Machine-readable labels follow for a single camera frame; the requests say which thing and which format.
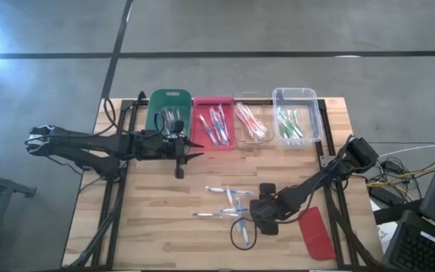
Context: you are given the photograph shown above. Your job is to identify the green plastic bin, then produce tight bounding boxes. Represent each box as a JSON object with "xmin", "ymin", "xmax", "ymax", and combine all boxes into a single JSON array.
[{"xmin": 145, "ymin": 88, "xmax": 193, "ymax": 150}]

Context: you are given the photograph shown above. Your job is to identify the orange white toothbrush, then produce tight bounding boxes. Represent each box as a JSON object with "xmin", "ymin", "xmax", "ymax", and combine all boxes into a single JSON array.
[
  {"xmin": 236, "ymin": 102, "xmax": 257, "ymax": 130},
  {"xmin": 236, "ymin": 104, "xmax": 261, "ymax": 140},
  {"xmin": 240, "ymin": 103, "xmax": 266, "ymax": 139},
  {"xmin": 245, "ymin": 107, "xmax": 268, "ymax": 141},
  {"xmin": 250, "ymin": 117, "xmax": 269, "ymax": 143},
  {"xmin": 234, "ymin": 107, "xmax": 255, "ymax": 139}
]

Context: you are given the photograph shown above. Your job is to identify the black laptop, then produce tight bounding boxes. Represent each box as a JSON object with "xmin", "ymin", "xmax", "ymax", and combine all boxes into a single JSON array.
[{"xmin": 381, "ymin": 209, "xmax": 435, "ymax": 272}]

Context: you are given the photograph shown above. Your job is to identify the frosted clear plastic tub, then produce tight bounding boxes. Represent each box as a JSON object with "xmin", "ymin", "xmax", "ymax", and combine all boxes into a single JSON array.
[{"xmin": 272, "ymin": 87, "xmax": 323, "ymax": 149}]

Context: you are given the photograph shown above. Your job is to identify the yellow cable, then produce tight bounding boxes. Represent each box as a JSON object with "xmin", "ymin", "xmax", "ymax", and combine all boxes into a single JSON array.
[{"xmin": 366, "ymin": 165, "xmax": 435, "ymax": 190}]

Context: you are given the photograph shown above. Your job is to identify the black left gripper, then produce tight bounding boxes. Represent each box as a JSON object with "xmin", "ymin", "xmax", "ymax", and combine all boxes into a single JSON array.
[{"xmin": 128, "ymin": 129, "xmax": 205, "ymax": 179}]

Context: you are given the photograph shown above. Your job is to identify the red plastic lid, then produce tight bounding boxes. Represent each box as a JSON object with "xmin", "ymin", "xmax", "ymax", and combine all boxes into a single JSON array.
[{"xmin": 298, "ymin": 206, "xmax": 338, "ymax": 261}]

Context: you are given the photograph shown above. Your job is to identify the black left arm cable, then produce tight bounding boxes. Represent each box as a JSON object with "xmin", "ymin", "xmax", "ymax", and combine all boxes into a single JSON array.
[{"xmin": 103, "ymin": 97, "xmax": 128, "ymax": 136}]

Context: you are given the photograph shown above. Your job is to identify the black power strip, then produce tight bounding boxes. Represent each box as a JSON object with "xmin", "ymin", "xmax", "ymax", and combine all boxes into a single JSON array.
[{"xmin": 368, "ymin": 186, "xmax": 396, "ymax": 207}]

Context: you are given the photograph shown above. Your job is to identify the pink plastic bin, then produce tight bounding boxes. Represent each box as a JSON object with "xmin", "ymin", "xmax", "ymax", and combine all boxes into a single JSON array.
[{"xmin": 192, "ymin": 96, "xmax": 236, "ymax": 152}]

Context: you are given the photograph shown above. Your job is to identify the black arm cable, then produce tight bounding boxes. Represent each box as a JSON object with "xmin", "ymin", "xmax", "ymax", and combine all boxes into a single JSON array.
[
  {"xmin": 230, "ymin": 217, "xmax": 258, "ymax": 251},
  {"xmin": 103, "ymin": 97, "xmax": 128, "ymax": 136}
]

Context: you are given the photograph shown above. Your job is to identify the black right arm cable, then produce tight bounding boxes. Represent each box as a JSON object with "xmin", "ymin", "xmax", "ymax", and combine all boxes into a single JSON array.
[{"xmin": 230, "ymin": 217, "xmax": 258, "ymax": 251}]

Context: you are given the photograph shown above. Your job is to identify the black metal stand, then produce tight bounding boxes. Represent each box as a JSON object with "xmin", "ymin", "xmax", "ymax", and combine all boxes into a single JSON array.
[{"xmin": 0, "ymin": 165, "xmax": 37, "ymax": 272}]

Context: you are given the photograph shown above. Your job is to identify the white paper sheet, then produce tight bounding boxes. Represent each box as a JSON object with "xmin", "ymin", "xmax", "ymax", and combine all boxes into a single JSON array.
[{"xmin": 375, "ymin": 222, "xmax": 400, "ymax": 246}]

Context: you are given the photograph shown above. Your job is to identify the clear plastic bin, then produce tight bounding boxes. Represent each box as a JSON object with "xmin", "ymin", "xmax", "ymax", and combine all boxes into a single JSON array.
[{"xmin": 233, "ymin": 98, "xmax": 275, "ymax": 149}]

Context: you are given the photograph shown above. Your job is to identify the white cable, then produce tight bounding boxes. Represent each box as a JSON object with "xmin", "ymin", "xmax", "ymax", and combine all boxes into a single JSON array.
[{"xmin": 378, "ymin": 142, "xmax": 435, "ymax": 159}]

